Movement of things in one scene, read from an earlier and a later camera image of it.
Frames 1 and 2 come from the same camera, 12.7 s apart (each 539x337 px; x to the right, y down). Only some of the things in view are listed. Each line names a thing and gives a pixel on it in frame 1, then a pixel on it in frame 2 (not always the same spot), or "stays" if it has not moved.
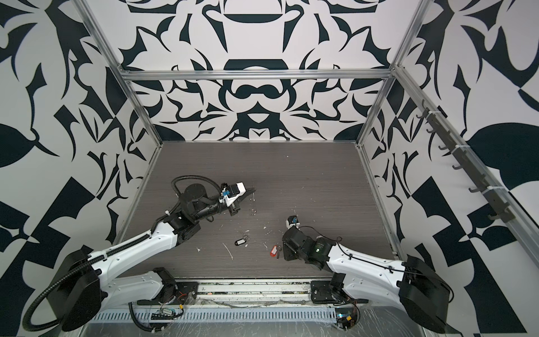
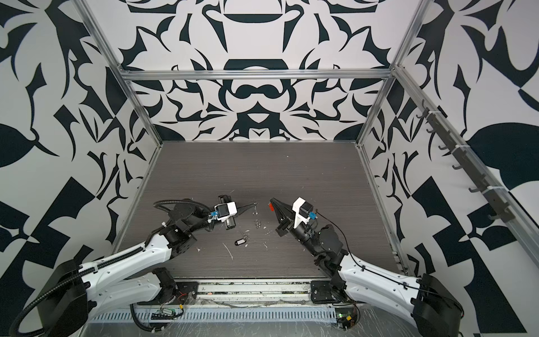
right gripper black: (285, 255) -> (287, 224)
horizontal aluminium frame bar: (257, 74) stays
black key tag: (240, 241) stays
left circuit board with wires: (167, 314) stays
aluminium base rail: (252, 293) stays
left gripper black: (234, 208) -> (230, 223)
